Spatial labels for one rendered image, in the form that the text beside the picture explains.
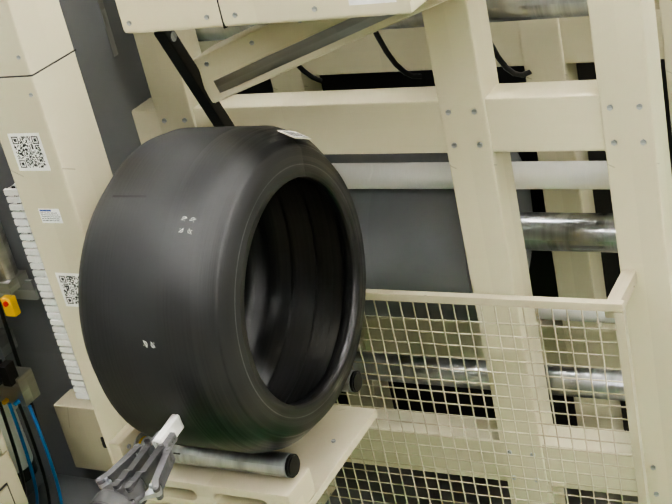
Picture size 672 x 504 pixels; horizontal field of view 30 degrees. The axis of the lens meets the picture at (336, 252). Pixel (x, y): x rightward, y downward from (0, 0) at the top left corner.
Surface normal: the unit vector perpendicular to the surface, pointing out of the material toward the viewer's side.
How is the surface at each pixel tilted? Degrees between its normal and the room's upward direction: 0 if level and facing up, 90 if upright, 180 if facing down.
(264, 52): 90
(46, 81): 90
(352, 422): 0
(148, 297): 63
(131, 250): 48
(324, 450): 0
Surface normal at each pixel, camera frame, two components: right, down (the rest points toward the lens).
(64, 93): 0.88, 0.03
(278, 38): -0.43, 0.47
